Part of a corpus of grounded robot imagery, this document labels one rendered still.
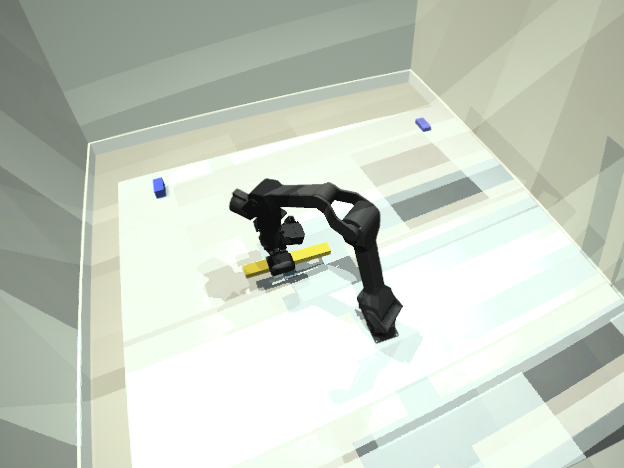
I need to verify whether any yellow bar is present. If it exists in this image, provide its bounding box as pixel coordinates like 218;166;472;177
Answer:
242;242;331;279

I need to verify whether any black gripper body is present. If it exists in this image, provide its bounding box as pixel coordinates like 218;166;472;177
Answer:
253;218;295;276

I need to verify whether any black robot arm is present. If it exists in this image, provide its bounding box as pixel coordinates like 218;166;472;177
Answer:
229;178;403;344

